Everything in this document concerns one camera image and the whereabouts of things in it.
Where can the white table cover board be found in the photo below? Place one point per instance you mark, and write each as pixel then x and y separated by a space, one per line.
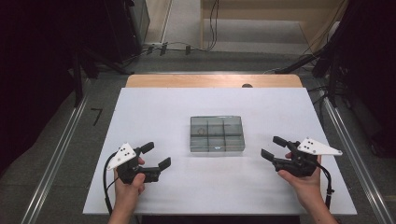
pixel 218 186

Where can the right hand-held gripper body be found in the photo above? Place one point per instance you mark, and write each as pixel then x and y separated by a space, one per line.
pixel 317 147

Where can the person's left hand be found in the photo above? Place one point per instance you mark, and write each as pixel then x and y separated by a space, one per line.
pixel 129 193

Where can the grey cabinet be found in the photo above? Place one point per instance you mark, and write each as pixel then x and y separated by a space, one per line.
pixel 139 25

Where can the black floor bar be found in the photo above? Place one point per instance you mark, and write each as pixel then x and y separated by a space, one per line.
pixel 295 64

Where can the black stand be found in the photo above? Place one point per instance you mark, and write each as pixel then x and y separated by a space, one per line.
pixel 81 67

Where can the dark round table grommet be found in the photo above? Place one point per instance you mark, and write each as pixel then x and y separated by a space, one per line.
pixel 247 85

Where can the metal floor rail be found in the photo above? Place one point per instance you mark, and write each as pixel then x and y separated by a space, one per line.
pixel 348 133
pixel 53 161

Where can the wooden table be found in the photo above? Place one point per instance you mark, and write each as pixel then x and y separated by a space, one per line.
pixel 186 81

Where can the beige wooden step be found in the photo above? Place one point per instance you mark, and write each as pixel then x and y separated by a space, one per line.
pixel 255 31

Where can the clear grey compartment box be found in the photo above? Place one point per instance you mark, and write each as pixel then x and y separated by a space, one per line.
pixel 218 138

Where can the black plug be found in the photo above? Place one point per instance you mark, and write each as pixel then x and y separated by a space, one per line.
pixel 149 49
pixel 163 49
pixel 187 49

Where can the person's right hand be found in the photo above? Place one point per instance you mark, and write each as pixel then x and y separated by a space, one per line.
pixel 303 186

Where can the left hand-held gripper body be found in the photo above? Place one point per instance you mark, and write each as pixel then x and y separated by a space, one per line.
pixel 123 155

